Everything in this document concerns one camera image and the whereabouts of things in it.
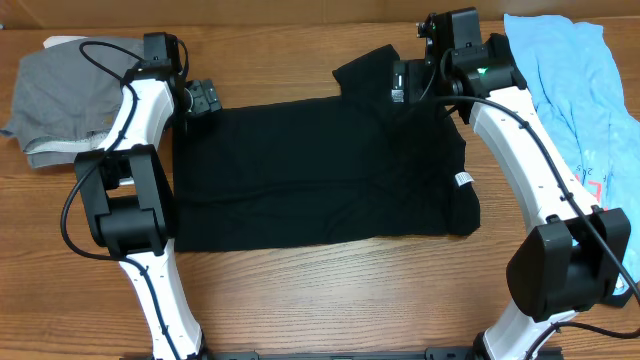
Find black t-shirt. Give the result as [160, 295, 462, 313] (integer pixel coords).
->
[173, 45, 481, 252]

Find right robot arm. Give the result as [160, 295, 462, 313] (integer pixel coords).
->
[404, 28, 631, 359]

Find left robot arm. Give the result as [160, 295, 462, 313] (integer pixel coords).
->
[60, 32, 219, 359]

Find grey folded shorts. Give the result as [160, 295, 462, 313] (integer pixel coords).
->
[1, 39, 136, 169]

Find light blue t-shirt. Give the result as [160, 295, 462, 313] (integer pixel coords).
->
[504, 15, 639, 279]

